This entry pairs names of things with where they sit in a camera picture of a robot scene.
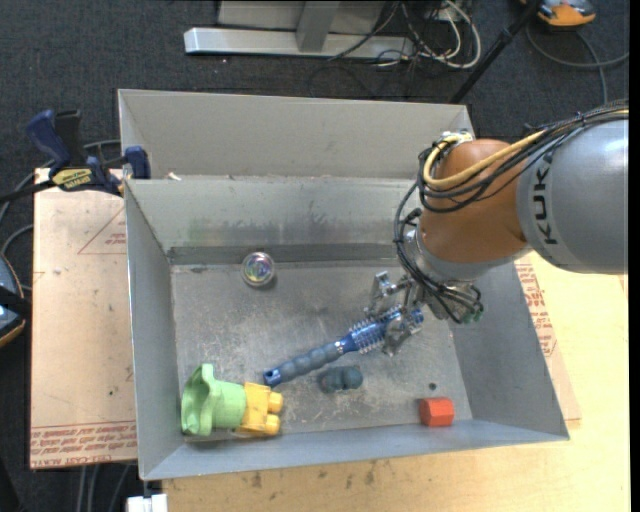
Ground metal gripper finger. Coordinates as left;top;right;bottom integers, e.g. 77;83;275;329
381;319;421;357
368;271;407;312

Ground blue tool with ribbed head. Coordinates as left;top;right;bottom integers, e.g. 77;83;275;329
262;305;425;387

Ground dark grey lump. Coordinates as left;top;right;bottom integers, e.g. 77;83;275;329
317;364;364;394

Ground orange block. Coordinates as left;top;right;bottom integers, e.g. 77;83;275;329
418;396;456;428

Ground clear glass ball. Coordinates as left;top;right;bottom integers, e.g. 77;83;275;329
240;251;277;289

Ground grey metal bin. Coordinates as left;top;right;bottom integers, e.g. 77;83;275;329
117;88;571;482

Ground green and yellow toy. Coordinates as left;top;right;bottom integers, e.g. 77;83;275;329
180;363;284;437

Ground brown cardboard board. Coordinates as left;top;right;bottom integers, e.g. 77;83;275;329
29;167;584;471

